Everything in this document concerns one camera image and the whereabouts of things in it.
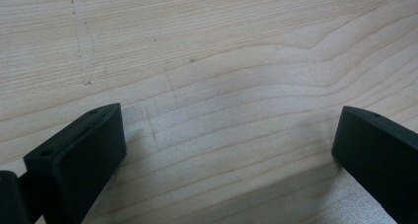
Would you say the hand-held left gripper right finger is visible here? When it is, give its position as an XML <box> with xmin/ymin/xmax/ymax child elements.
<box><xmin>331</xmin><ymin>105</ymin><xmax>418</xmax><ymax>224</ymax></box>

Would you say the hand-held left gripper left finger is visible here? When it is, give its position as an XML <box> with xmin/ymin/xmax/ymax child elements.
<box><xmin>23</xmin><ymin>102</ymin><xmax>127</xmax><ymax>224</ymax></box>

